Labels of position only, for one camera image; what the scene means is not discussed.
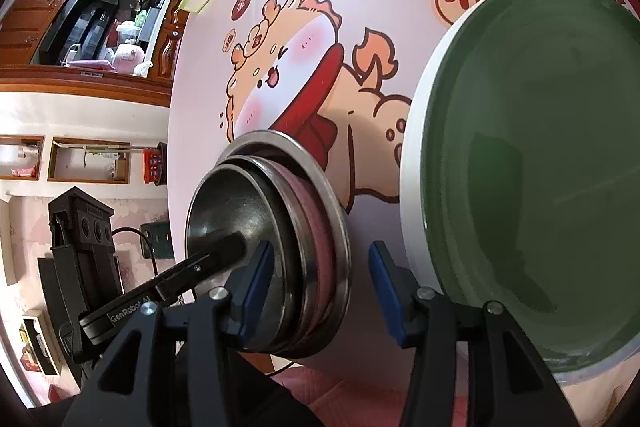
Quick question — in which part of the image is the green plate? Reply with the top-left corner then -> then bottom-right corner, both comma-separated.
422,0 -> 640,367

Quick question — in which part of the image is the cartoon printed table mat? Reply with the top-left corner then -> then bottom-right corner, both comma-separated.
217,0 -> 640,208

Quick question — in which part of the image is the pink plush toy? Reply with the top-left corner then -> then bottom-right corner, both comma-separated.
108,20 -> 152,77

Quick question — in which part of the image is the black phone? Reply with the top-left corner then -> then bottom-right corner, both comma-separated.
140,221 -> 175,260

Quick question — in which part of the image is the black cable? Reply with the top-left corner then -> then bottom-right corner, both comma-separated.
110,227 -> 158,278

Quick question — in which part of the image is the small stainless steel bowl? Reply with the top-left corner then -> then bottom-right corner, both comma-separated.
184,157 -> 319,355

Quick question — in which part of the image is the pink steel bowl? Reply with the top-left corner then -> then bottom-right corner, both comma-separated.
280,167 -> 334,332

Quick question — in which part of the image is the white paper plate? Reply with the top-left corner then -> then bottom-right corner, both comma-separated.
399,0 -> 640,388

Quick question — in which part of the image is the large stainless steel bowl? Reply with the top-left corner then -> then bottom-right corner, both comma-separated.
218,130 -> 352,360

